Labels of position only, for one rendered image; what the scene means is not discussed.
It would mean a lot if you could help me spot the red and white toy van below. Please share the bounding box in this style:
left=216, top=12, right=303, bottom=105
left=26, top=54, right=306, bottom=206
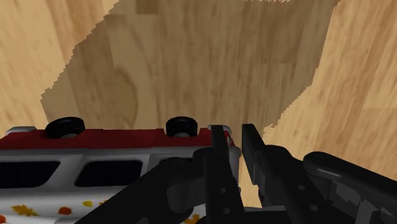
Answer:
left=0, top=116, right=242, bottom=224

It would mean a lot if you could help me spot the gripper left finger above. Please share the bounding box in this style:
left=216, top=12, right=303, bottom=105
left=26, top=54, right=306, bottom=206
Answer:
left=75, top=125, right=246, bottom=224

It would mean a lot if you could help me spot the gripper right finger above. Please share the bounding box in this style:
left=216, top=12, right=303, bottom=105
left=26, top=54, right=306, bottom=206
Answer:
left=241, top=123, right=397, bottom=224

